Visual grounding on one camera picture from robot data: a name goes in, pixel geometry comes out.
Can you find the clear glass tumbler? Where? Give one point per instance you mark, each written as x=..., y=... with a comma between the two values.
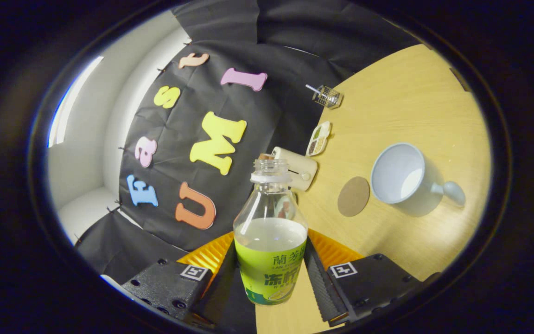
x=328, y=97

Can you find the small divided dish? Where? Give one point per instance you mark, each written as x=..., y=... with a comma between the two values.
x=319, y=138

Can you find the light blue cup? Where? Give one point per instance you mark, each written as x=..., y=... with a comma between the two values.
x=394, y=171

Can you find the wooden table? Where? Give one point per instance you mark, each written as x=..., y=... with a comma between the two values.
x=387, y=102

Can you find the toast slice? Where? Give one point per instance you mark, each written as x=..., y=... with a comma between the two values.
x=263, y=156

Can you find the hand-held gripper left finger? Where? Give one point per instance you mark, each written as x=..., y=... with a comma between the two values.
x=223, y=297

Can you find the green label juice bottle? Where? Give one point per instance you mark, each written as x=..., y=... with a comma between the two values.
x=269, y=269

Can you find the large ceiling light panel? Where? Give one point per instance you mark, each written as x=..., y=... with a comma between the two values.
x=70, y=106

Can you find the white toaster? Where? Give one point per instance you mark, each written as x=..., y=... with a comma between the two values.
x=301, y=167

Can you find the round brown coaster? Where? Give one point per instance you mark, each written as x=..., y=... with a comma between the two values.
x=353, y=196

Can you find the white straw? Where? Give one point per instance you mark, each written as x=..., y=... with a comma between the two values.
x=311, y=87

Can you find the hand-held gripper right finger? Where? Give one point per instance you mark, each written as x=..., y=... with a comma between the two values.
x=322, y=287

